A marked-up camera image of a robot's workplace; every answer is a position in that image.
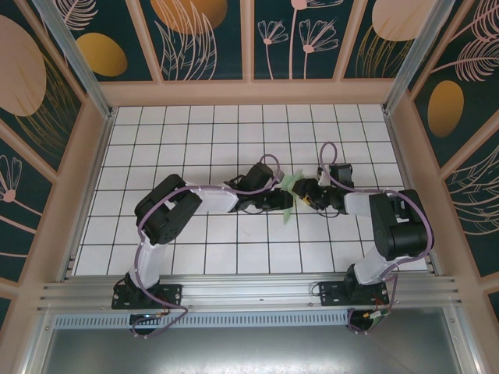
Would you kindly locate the aluminium corner post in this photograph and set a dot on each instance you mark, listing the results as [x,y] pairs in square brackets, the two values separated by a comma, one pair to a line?
[412,56]
[76,56]

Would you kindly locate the thin aluminium side rail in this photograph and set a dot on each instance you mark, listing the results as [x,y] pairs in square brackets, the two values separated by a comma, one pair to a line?
[399,156]
[102,156]

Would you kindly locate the small electronics board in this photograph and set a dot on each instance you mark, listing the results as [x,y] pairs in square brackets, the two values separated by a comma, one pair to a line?
[376,317]
[144,316]

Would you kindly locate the long aluminium mounting rail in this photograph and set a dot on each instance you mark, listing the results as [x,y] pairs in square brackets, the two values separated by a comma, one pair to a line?
[249,292]

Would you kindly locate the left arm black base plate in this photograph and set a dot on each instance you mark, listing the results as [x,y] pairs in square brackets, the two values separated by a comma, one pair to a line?
[171,296]

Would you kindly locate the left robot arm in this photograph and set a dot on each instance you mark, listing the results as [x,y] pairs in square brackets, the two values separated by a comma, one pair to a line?
[167,210]

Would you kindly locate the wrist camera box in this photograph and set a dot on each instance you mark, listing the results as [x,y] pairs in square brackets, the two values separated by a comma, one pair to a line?
[323,178]
[277,175]

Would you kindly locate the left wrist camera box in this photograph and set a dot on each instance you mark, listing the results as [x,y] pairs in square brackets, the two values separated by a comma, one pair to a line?
[277,175]

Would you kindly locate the light green cloth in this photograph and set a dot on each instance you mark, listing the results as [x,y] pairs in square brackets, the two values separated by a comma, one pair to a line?
[290,182]

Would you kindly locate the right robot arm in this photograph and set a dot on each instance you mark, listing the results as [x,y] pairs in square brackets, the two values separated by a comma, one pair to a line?
[401,237]

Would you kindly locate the grey metal sheet panel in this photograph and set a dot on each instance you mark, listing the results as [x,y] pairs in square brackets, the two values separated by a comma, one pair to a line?
[249,350]

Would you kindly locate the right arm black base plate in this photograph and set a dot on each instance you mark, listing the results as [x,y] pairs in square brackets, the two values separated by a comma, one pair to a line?
[331,296]

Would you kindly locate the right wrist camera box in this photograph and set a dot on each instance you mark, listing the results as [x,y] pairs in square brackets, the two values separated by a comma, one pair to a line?
[323,178]

